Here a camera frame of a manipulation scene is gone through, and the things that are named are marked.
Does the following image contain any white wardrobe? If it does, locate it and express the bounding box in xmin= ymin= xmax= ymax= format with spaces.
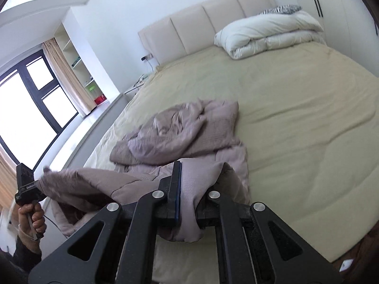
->
xmin=288 ymin=0 xmax=379 ymax=79

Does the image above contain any black charging cable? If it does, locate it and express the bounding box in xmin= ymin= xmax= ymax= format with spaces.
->
xmin=133 ymin=56 xmax=157 ymax=88

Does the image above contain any person's left forearm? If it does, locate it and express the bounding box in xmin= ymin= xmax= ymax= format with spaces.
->
xmin=0 ymin=232 xmax=42 ymax=274

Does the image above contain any bed with beige sheet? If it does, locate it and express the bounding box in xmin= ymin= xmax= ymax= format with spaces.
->
xmin=38 ymin=39 xmax=379 ymax=284

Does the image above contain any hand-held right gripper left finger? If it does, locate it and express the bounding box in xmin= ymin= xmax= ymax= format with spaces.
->
xmin=28 ymin=160 xmax=182 ymax=284

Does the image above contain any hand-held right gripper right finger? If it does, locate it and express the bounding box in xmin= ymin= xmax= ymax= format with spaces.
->
xmin=195 ymin=162 xmax=340 ymax=284

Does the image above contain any white window sill bench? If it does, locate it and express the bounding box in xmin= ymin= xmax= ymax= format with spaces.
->
xmin=32 ymin=93 xmax=128 ymax=173

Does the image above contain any mauve quilted hooded coat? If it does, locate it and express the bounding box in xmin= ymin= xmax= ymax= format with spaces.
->
xmin=38 ymin=98 xmax=251 ymax=243

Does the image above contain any folded white duvet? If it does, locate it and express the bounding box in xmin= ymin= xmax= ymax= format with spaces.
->
xmin=214 ymin=10 xmax=327 ymax=60

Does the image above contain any zebra print pillow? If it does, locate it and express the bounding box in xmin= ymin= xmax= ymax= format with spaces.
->
xmin=260 ymin=4 xmax=303 ymax=15

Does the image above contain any person's left hand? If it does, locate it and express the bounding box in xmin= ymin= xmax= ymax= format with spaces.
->
xmin=17 ymin=200 xmax=47 ymax=242

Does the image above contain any white nightstand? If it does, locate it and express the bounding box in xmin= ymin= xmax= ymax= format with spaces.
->
xmin=124 ymin=73 xmax=152 ymax=96

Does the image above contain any beige padded headboard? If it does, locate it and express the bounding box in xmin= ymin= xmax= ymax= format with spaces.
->
xmin=138 ymin=0 xmax=279 ymax=66

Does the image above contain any beige curtain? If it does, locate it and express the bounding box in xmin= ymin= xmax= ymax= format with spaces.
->
xmin=0 ymin=149 xmax=19 ymax=210
xmin=41 ymin=38 xmax=96 ymax=116

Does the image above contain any black framed window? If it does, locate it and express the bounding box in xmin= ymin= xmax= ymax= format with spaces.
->
xmin=0 ymin=50 xmax=79 ymax=168

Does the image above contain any white built-in shelf unit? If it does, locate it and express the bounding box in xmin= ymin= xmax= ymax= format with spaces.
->
xmin=54 ymin=23 xmax=108 ymax=107

